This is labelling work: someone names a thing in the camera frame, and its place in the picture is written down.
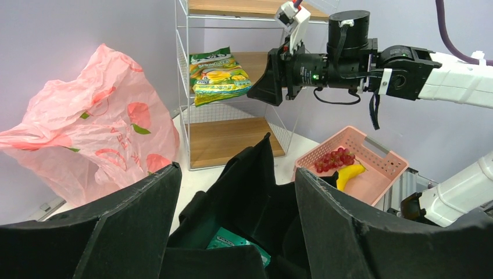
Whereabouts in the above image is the yellow banana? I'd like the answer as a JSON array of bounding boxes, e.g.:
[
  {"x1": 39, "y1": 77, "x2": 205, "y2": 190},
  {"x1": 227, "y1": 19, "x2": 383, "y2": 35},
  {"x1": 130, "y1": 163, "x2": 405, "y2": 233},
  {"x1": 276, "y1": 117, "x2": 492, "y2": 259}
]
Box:
[{"x1": 336, "y1": 164, "x2": 366, "y2": 191}]

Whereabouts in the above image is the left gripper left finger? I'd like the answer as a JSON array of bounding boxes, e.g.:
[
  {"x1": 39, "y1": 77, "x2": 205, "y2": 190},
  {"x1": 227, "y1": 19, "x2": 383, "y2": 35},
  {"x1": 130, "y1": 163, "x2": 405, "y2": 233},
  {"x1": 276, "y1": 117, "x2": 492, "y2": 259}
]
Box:
[{"x1": 1, "y1": 162, "x2": 182, "y2": 278}]

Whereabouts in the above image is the pink perforated plastic basket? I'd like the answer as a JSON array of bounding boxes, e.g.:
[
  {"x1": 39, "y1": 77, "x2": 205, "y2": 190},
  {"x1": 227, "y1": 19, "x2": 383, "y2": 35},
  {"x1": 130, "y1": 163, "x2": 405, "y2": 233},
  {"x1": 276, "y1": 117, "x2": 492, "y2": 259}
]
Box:
[{"x1": 295, "y1": 126, "x2": 408, "y2": 206}]

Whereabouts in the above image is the red grape bunch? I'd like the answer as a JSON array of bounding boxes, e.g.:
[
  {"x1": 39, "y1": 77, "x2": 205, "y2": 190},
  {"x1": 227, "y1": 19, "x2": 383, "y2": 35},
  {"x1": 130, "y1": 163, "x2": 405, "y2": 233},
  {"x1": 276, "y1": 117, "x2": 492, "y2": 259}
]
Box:
[{"x1": 313, "y1": 148, "x2": 356, "y2": 173}]

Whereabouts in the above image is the white wire wooden shelf rack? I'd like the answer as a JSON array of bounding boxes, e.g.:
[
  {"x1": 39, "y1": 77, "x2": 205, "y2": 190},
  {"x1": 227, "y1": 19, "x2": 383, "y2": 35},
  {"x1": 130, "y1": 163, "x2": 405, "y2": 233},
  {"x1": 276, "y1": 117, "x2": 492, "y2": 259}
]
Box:
[{"x1": 174, "y1": 1, "x2": 295, "y2": 170}]

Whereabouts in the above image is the pink plastic grocery bag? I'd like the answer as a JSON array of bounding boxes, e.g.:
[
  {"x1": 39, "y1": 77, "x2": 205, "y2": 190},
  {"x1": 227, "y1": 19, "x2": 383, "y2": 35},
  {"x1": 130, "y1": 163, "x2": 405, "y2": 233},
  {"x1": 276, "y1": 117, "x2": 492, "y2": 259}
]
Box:
[{"x1": 1, "y1": 44, "x2": 180, "y2": 206}]

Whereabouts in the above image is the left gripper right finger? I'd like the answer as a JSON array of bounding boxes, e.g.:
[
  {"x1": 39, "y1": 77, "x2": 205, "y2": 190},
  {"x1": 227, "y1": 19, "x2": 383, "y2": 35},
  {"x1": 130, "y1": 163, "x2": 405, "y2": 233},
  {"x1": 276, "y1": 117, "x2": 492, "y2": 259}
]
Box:
[{"x1": 295, "y1": 168, "x2": 492, "y2": 278}]

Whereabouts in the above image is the black fabric grocery bag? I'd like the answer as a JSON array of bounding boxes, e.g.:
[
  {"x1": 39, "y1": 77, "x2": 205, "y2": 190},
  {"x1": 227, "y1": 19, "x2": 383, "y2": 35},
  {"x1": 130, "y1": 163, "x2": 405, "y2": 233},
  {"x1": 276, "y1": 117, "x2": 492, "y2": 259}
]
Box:
[{"x1": 160, "y1": 135, "x2": 311, "y2": 278}]

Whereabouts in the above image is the green Fox's candy bag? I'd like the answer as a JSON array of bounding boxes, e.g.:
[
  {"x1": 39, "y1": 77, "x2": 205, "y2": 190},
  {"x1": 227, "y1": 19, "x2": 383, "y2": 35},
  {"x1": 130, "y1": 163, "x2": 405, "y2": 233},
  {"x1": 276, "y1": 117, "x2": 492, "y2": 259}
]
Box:
[{"x1": 189, "y1": 47, "x2": 253, "y2": 107}]

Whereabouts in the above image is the teal Fox's candy bag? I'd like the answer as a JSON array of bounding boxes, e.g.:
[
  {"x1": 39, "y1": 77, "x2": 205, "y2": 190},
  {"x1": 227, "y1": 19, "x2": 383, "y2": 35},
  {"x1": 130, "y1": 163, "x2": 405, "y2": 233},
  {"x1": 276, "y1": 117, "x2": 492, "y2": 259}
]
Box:
[{"x1": 206, "y1": 227, "x2": 271, "y2": 267}]

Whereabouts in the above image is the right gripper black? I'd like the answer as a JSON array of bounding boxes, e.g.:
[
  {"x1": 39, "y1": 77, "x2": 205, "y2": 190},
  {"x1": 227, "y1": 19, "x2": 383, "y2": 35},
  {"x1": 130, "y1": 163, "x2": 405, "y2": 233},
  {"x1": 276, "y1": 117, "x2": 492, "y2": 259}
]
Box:
[{"x1": 247, "y1": 44, "x2": 328, "y2": 106}]

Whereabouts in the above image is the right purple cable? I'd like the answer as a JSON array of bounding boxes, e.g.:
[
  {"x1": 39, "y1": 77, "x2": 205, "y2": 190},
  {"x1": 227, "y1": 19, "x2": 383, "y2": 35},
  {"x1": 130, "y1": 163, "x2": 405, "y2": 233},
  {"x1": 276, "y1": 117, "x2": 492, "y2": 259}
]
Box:
[{"x1": 435, "y1": 0, "x2": 493, "y2": 67}]

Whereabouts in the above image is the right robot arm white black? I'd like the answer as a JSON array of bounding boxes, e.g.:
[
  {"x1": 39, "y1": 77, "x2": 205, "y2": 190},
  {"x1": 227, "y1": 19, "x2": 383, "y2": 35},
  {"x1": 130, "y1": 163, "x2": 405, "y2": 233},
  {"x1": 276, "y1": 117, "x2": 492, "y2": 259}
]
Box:
[{"x1": 247, "y1": 5, "x2": 492, "y2": 227}]

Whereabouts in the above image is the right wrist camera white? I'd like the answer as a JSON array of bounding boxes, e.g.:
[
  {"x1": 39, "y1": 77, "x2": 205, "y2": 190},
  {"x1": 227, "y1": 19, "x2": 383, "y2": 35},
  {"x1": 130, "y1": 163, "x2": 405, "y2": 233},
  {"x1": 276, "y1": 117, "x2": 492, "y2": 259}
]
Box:
[{"x1": 274, "y1": 1, "x2": 311, "y2": 55}]

